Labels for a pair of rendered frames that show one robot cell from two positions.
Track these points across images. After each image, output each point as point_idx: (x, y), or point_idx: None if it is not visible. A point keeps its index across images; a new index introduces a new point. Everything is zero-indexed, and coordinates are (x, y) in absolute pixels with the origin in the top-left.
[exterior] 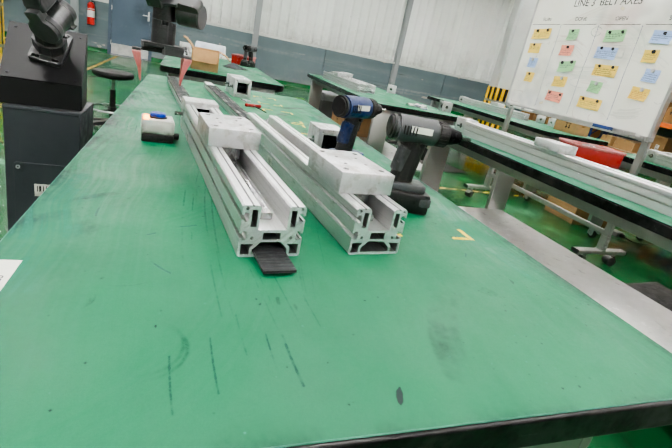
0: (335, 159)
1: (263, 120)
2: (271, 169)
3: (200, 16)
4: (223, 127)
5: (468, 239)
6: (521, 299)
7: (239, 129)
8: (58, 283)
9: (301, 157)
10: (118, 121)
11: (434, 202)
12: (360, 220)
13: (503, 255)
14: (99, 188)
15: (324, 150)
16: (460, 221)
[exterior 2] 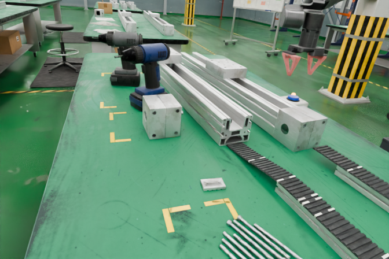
0: (171, 51)
1: (226, 100)
2: (195, 60)
3: (282, 17)
4: (223, 59)
5: (104, 73)
6: (114, 61)
7: (216, 59)
8: None
9: (184, 67)
10: (346, 132)
11: (92, 89)
12: None
13: (96, 69)
14: (250, 79)
15: (175, 54)
16: (93, 79)
